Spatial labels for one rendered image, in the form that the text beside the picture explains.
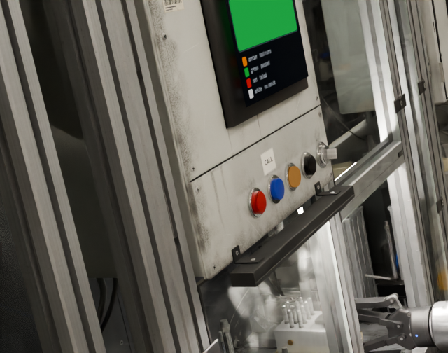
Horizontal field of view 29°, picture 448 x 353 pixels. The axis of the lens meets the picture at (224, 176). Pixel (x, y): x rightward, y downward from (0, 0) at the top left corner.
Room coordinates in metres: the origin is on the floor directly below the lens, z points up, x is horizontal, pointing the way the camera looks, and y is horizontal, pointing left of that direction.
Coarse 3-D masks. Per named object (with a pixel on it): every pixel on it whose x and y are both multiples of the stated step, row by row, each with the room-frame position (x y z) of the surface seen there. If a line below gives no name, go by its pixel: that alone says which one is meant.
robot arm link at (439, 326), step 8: (440, 304) 1.50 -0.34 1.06; (432, 312) 1.48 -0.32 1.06; (440, 312) 1.47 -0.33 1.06; (432, 320) 1.47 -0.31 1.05; (440, 320) 1.46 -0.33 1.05; (432, 328) 1.47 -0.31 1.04; (440, 328) 1.46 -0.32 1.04; (432, 336) 1.48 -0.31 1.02; (440, 336) 1.46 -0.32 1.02; (440, 344) 1.46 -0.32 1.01
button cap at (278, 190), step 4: (276, 180) 1.17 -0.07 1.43; (280, 180) 1.17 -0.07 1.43; (272, 184) 1.16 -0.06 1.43; (276, 184) 1.16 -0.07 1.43; (280, 184) 1.17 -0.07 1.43; (272, 188) 1.16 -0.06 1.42; (276, 188) 1.16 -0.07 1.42; (280, 188) 1.17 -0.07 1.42; (272, 192) 1.16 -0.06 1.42; (276, 192) 1.16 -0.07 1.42; (280, 192) 1.17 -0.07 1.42; (276, 196) 1.16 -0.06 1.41; (280, 196) 1.17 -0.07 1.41
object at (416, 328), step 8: (400, 312) 1.53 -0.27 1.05; (408, 312) 1.52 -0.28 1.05; (416, 312) 1.51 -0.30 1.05; (424, 312) 1.50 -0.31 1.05; (392, 320) 1.54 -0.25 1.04; (400, 320) 1.53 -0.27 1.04; (408, 320) 1.52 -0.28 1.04; (416, 320) 1.49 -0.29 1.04; (424, 320) 1.49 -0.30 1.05; (392, 328) 1.54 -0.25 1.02; (400, 328) 1.53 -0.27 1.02; (408, 328) 1.52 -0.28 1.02; (416, 328) 1.49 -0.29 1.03; (424, 328) 1.48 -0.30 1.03; (392, 336) 1.54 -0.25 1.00; (408, 336) 1.52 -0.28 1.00; (416, 336) 1.49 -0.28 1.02; (424, 336) 1.48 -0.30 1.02; (400, 344) 1.53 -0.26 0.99; (408, 344) 1.52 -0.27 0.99; (416, 344) 1.49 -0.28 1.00; (424, 344) 1.49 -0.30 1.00; (432, 344) 1.48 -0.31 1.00
